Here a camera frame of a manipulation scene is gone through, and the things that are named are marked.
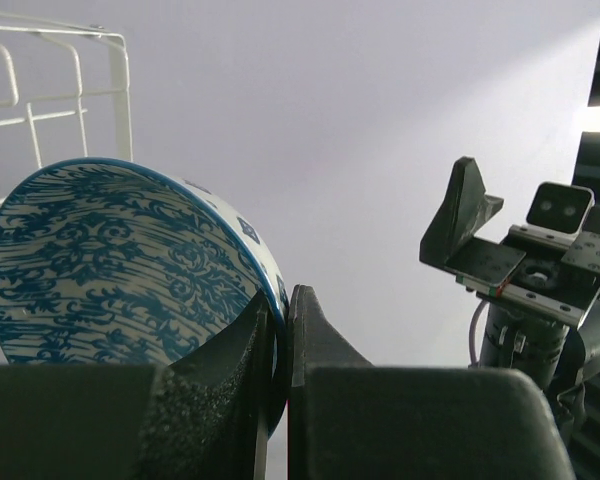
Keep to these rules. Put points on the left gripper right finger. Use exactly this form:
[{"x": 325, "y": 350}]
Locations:
[{"x": 350, "y": 419}]

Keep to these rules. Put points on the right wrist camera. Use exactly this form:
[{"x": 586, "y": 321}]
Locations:
[{"x": 561, "y": 208}]

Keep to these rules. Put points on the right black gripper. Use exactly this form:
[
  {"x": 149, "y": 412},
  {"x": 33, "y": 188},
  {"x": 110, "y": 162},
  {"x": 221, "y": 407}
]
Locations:
[{"x": 539, "y": 293}]

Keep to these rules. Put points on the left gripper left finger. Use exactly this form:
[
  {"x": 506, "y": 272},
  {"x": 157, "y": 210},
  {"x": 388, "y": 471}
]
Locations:
[{"x": 205, "y": 417}]

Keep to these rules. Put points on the light blue patterned bowl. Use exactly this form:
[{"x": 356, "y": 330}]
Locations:
[{"x": 107, "y": 261}]

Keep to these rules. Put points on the white wire dish rack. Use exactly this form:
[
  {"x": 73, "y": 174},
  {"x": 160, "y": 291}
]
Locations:
[{"x": 40, "y": 108}]

